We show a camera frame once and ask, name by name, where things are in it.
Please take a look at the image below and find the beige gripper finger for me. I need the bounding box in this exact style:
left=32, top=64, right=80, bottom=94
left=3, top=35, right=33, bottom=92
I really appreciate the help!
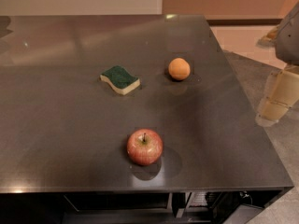
left=256, top=65, right=299, bottom=127
left=258, top=26, right=278, bottom=47

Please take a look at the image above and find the red apple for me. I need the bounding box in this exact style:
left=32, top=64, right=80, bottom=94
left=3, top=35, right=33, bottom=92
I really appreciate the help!
left=126, top=129, right=164, bottom=166

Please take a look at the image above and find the dark cabinet under counter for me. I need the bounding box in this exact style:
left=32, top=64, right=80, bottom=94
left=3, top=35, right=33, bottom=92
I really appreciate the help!
left=0, top=188, right=289, bottom=224

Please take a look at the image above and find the green and yellow sponge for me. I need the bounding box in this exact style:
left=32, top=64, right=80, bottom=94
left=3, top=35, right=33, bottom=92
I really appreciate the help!
left=99, top=65, right=141, bottom=95

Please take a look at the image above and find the orange fruit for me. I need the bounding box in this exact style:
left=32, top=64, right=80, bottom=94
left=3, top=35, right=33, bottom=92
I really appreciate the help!
left=168, top=58, right=191, bottom=81

